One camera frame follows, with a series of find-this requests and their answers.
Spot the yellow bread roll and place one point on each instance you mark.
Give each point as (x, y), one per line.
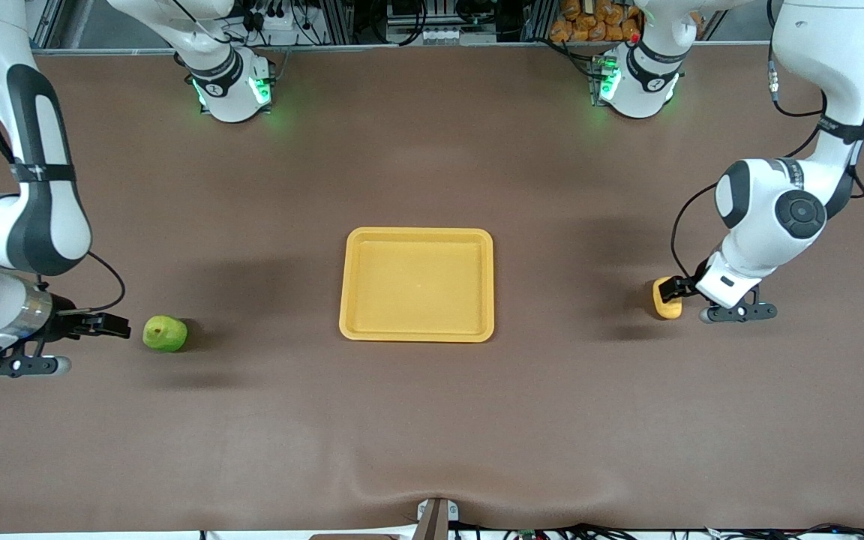
(668, 307)

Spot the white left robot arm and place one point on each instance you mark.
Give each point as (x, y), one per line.
(837, 45)

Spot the green apple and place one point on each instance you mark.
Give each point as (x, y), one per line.
(164, 335)

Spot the yellow plastic tray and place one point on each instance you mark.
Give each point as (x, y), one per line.
(417, 285)

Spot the white power strip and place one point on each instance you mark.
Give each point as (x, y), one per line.
(282, 30)

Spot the orange food items pile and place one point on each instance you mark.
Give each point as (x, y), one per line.
(597, 19)

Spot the grey metal camera bracket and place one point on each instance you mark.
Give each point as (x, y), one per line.
(436, 521)

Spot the brown table mat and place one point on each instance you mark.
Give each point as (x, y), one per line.
(432, 420)

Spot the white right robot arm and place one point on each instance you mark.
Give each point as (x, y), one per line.
(57, 217)

